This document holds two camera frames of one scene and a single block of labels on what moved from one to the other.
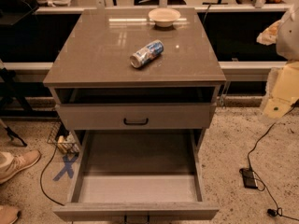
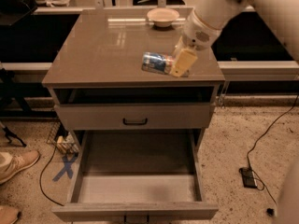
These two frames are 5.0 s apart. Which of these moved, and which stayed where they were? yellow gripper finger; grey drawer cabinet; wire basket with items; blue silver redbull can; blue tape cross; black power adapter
Moved: yellow gripper finger; blue silver redbull can
Stayed: black power adapter; grey drawer cabinet; blue tape cross; wire basket with items
